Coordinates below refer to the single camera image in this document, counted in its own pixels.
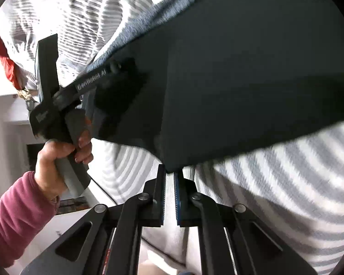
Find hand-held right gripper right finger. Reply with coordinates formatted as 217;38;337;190
173;169;319;275

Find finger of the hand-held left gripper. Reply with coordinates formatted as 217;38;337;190
87;58;149;141

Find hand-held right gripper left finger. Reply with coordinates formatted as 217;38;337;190
20;165;167;275

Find black pants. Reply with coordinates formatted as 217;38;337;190
60;0;344;175

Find person's left forearm pink sleeve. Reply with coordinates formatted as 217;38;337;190
0;171;61;270

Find person's left hand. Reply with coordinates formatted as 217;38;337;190
34;130;93;204

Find red embroidered pillow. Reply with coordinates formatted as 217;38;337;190
0;23;27;90

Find grey striped duvet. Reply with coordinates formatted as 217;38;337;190
0;0;164;92

